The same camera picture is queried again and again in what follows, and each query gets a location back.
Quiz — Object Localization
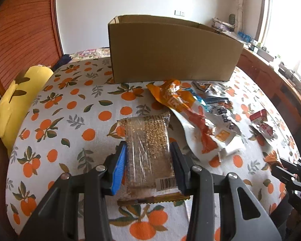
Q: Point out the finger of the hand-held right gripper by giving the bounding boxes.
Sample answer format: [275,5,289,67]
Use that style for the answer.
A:
[278,157,301,179]
[272,166,301,209]

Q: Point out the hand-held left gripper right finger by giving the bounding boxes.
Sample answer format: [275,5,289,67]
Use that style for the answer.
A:
[170,142,283,241]

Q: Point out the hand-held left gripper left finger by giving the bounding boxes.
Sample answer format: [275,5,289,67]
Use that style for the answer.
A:
[19,142,128,241]

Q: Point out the small orange snack packet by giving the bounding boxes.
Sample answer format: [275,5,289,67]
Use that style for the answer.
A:
[263,151,283,167]

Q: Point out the clear grain bar packet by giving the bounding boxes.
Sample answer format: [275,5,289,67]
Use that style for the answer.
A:
[117,112,191,206]

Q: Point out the brown cardboard box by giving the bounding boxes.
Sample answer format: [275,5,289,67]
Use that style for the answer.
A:
[108,14,244,84]

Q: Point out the red white snack packet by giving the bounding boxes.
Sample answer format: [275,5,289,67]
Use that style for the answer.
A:
[249,109,268,125]
[252,121,279,141]

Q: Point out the orange fruit print bedsheet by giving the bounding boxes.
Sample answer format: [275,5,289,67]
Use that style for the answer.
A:
[5,55,301,241]

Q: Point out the long orange snack bag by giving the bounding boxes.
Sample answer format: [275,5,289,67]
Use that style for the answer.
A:
[147,80,244,161]

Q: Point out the white blue snack packet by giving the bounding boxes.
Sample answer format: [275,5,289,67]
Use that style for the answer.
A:
[191,90,242,136]

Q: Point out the small silver snack packet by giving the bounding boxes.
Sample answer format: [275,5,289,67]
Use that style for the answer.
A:
[192,80,226,98]

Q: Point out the black device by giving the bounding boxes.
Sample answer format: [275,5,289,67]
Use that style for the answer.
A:
[278,63,301,84]

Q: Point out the wooden cabinet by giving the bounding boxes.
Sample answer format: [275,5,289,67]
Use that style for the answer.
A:
[237,46,301,141]

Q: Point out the yellow plush pillow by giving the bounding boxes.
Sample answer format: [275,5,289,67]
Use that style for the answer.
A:
[0,65,54,156]

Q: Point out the floral cloth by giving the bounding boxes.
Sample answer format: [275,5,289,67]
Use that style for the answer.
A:
[69,48,111,61]

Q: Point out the dark blue cloth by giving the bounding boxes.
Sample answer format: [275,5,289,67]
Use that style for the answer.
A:
[51,54,73,72]

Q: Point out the row of blue packets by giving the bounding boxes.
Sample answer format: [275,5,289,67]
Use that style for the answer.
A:
[237,31,252,41]

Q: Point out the window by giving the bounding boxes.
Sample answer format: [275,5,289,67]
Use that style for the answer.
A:
[262,0,301,81]

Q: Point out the pile of papers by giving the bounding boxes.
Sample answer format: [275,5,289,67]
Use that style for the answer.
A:
[212,17,236,32]

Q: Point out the pale curtain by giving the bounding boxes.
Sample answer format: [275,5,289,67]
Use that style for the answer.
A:
[234,0,266,39]

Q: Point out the wooden slatted wardrobe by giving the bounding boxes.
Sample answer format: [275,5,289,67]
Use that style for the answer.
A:
[0,0,65,231]

